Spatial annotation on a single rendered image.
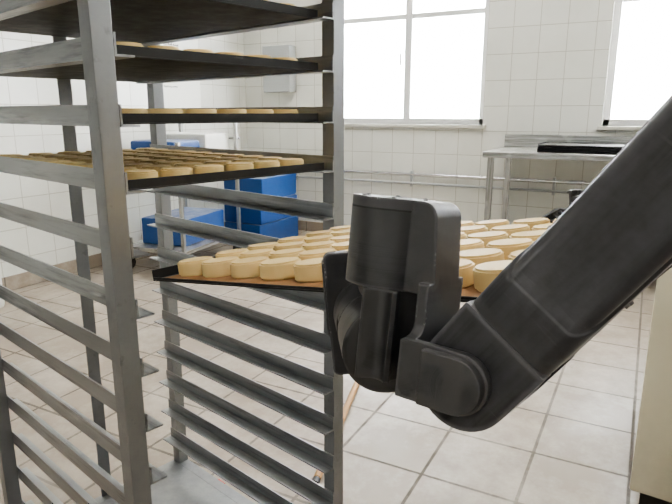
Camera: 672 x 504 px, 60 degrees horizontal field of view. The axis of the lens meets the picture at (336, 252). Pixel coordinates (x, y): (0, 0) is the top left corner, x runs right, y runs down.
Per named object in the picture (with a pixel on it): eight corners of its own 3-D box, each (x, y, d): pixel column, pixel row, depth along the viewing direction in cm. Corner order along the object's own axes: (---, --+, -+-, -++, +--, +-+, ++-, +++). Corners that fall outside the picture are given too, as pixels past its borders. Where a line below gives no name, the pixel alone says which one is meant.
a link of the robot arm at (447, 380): (478, 428, 31) (529, 388, 38) (506, 213, 29) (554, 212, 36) (303, 368, 38) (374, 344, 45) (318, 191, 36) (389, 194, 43)
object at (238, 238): (333, 264, 114) (333, 249, 113) (324, 267, 112) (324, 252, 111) (156, 224, 156) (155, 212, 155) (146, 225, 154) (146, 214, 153)
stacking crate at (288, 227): (265, 231, 577) (264, 211, 573) (298, 235, 558) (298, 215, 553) (225, 243, 527) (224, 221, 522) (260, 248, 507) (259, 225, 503)
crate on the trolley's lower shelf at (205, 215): (185, 229, 492) (184, 206, 487) (224, 233, 479) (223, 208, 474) (142, 243, 440) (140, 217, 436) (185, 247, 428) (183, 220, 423)
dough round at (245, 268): (223, 279, 72) (220, 263, 72) (250, 271, 76) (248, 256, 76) (253, 279, 70) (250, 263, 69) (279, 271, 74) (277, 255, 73)
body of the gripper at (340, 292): (332, 368, 50) (338, 401, 43) (321, 251, 49) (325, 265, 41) (407, 360, 50) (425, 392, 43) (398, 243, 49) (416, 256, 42)
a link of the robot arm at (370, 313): (339, 396, 37) (428, 401, 37) (349, 288, 36) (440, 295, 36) (333, 360, 43) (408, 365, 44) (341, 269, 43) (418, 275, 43)
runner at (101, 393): (163, 425, 90) (161, 407, 89) (146, 432, 88) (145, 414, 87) (6, 326, 131) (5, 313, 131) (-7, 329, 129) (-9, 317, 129)
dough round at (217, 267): (199, 275, 78) (197, 260, 78) (235, 269, 80) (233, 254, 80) (207, 279, 74) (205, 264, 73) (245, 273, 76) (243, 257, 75)
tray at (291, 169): (324, 170, 110) (324, 162, 110) (128, 190, 81) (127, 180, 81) (153, 155, 149) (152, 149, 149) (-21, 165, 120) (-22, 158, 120)
